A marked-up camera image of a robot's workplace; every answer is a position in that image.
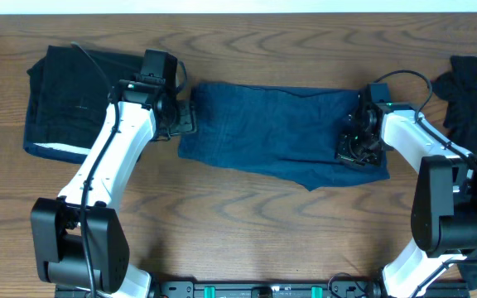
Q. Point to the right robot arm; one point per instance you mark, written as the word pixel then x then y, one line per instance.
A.
pixel 444 209

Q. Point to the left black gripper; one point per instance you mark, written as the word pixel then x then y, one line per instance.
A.
pixel 189 118

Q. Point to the blue denim shorts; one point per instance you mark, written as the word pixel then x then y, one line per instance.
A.
pixel 287 132

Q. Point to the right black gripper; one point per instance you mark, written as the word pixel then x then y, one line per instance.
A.
pixel 343 151

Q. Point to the folded black garment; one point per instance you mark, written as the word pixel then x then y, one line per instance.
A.
pixel 68 101

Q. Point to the black garment pile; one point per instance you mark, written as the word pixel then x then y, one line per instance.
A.
pixel 458 87

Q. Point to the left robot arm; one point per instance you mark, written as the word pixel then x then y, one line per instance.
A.
pixel 79 243

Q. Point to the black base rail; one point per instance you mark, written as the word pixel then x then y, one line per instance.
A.
pixel 338 288

